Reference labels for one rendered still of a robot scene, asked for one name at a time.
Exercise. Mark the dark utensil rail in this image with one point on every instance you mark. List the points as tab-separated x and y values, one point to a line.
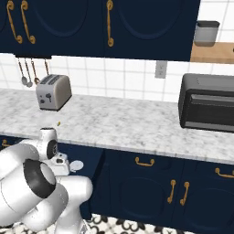
33	56

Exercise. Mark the grey wall outlet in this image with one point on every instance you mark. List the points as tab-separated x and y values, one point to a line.
160	69

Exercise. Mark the wooden wall shelf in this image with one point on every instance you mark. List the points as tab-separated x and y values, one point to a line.
213	53

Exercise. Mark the navy drawer front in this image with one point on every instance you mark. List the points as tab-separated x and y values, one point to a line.
122	160
210	170

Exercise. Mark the navy lower cupboard door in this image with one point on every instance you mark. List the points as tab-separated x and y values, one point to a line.
210	210
137	198

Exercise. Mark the small yellow object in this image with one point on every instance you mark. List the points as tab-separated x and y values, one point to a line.
58	123

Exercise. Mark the open navy drawer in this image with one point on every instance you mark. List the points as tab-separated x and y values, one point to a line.
91	182

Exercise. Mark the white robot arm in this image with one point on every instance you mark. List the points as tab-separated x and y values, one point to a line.
18	182

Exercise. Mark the grey canister with black lid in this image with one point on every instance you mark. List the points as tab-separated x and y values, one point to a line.
206	33

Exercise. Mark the silver toaster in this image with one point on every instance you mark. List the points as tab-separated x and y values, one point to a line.
56	91

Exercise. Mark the hanging metal ladle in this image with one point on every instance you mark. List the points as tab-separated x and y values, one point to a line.
29	83

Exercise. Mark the black toaster oven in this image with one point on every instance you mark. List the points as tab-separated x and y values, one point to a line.
210	103

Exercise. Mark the narrow navy upper cupboard door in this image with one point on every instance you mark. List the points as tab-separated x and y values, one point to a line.
3	27

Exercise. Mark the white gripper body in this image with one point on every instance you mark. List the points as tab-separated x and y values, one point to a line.
62	169

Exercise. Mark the hanging metal spoon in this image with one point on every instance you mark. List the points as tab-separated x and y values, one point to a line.
24	80

